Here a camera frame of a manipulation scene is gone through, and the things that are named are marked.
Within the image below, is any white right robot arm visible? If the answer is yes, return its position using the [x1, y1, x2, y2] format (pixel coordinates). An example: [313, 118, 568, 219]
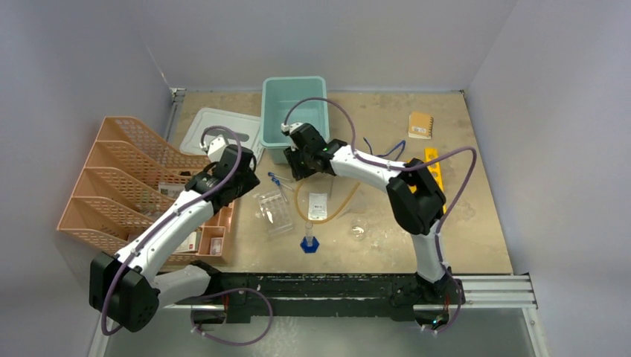
[281, 123, 464, 303]

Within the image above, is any blue rubber band loop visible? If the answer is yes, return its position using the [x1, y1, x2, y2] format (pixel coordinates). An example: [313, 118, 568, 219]
[362, 137, 406, 161]

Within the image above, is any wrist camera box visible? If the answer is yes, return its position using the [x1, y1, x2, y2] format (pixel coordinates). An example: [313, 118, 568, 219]
[200, 135, 229, 163]
[281, 122, 303, 136]

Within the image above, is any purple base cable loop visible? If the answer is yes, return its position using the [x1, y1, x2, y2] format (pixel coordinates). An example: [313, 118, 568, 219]
[190, 288, 274, 347]

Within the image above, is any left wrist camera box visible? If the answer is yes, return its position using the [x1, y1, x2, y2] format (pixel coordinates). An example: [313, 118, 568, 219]
[200, 135, 229, 163]

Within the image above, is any clear acrylic test tube rack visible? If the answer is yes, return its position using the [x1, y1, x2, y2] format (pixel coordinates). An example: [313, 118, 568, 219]
[255, 190, 295, 237]

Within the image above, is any small card box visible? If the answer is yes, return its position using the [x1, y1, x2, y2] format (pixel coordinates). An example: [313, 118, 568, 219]
[209, 238, 223, 256]

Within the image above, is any yellow rubber tubing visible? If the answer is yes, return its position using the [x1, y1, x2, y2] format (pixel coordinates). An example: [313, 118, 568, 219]
[293, 179, 360, 225]

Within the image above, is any mint green plastic bin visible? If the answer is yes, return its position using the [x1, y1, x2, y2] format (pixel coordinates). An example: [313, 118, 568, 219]
[260, 76, 330, 164]

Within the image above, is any graduated cylinder blue base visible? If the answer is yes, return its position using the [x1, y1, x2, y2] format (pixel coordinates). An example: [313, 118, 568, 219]
[300, 221, 319, 254]

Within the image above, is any peach plastic file organizer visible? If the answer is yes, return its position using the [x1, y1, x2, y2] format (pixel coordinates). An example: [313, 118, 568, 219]
[57, 117, 209, 254]

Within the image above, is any white plastic bin lid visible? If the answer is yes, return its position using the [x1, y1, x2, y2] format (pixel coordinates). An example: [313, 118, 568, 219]
[179, 108, 264, 161]

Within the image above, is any yellow test tube rack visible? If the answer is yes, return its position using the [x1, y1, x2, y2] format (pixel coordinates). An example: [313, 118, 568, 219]
[406, 147, 447, 214]

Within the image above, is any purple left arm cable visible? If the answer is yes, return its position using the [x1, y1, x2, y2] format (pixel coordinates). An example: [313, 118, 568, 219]
[100, 125, 244, 337]

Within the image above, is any wire test tube brush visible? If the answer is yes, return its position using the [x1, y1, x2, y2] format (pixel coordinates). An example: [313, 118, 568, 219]
[327, 177, 336, 201]

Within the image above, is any small white plastic packet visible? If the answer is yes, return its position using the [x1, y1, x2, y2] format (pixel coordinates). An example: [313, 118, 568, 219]
[307, 193, 328, 221]

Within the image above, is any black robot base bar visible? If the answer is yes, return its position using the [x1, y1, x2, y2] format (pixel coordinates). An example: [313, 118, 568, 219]
[177, 264, 465, 329]

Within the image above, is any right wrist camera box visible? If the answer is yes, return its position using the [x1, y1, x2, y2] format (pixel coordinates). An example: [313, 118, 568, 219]
[281, 122, 303, 136]

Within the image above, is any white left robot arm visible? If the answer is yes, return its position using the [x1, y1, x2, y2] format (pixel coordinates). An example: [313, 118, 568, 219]
[89, 144, 260, 335]

